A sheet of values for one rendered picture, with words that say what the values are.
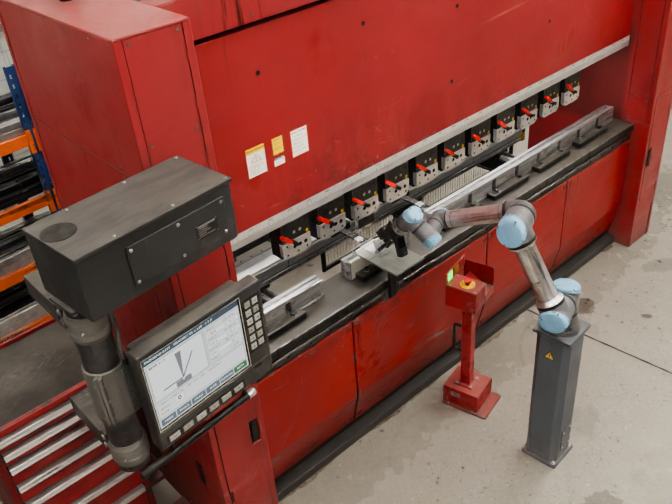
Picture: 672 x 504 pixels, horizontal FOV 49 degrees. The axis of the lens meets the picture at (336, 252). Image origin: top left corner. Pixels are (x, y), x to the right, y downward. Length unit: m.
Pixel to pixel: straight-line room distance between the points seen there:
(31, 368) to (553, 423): 2.26
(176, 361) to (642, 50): 3.49
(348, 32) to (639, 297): 2.72
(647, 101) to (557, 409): 2.12
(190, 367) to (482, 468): 1.94
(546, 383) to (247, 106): 1.79
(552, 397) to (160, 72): 2.22
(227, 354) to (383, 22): 1.49
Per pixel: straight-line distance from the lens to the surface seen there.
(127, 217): 1.96
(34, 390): 3.06
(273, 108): 2.77
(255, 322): 2.30
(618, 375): 4.33
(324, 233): 3.15
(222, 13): 2.54
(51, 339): 3.28
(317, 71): 2.87
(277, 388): 3.21
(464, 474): 3.74
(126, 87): 2.18
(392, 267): 3.27
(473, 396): 3.92
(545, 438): 3.71
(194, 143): 2.34
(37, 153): 4.19
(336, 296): 3.33
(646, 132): 4.95
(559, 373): 3.40
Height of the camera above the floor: 2.88
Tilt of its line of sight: 34 degrees down
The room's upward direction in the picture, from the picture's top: 5 degrees counter-clockwise
